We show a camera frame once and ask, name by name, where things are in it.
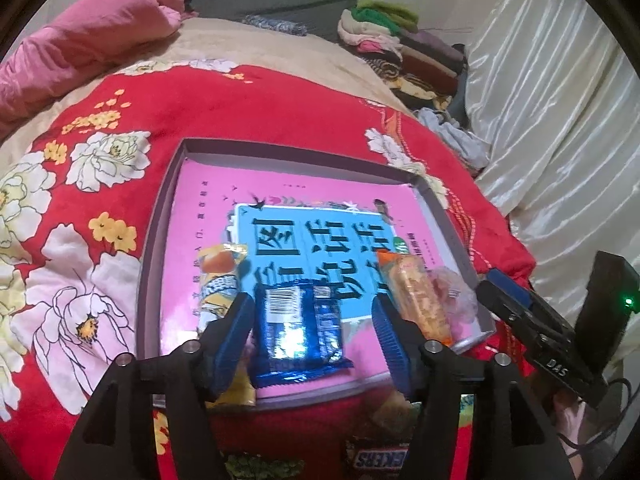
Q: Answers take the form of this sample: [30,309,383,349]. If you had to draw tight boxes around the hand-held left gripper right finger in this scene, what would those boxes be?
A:
[371,292,576,480]

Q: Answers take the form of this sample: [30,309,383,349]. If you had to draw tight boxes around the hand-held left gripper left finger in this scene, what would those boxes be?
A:
[52,291,257,480]

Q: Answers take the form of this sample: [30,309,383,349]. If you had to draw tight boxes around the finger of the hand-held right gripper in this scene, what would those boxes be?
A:
[486,267,538,311]
[475,280,531,333]

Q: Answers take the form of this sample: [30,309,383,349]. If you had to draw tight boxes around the clear round snack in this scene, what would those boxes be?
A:
[430,266,478,331]

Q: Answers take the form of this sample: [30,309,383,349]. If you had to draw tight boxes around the orange cracker packet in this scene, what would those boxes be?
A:
[376,251,453,348]

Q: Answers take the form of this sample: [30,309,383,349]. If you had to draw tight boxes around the small clear pastry packet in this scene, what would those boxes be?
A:
[370,390,421,431]

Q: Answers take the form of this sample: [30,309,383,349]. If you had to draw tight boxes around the yellow snack packet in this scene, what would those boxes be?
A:
[200,242,257,406]

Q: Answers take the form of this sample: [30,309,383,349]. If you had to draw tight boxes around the blue snack packet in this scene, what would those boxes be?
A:
[250,284,353,388]

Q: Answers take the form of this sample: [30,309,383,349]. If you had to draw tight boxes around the dark cardboard box tray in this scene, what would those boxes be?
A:
[135,137,497,411]

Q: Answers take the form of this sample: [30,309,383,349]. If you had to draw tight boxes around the brown chocolate bar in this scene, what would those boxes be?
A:
[345,440,416,480]

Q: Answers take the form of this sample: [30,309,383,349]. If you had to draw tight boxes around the clear green print pastry packet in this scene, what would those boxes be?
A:
[225,452,306,480]

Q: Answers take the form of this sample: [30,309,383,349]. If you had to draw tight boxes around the person's right hand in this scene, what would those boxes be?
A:
[552,395,586,461]

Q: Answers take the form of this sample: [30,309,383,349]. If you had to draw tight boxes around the pink book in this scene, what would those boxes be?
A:
[159,157,488,398]

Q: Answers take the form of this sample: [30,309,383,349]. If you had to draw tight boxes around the crumpled light clothes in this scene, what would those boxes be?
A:
[415,107,493,176]

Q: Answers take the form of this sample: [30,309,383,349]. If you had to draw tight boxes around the white satin curtain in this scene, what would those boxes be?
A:
[450,0,640,361]

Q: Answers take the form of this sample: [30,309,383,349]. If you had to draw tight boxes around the red floral blanket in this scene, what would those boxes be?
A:
[0,62,538,480]

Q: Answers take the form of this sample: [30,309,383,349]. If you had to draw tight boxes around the stack of folded clothes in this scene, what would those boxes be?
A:
[337,0,468,98]

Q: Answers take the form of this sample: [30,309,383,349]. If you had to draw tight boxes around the beige bed sheet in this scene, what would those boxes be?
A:
[0,16,416,161]

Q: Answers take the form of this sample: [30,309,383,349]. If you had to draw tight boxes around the blue patterned cloth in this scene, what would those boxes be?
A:
[243,14,307,37]

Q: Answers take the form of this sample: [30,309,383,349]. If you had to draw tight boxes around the pink quilt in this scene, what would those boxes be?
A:
[0,0,186,136]

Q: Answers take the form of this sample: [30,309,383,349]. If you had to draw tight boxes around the black cable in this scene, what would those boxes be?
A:
[560,379,636,461]

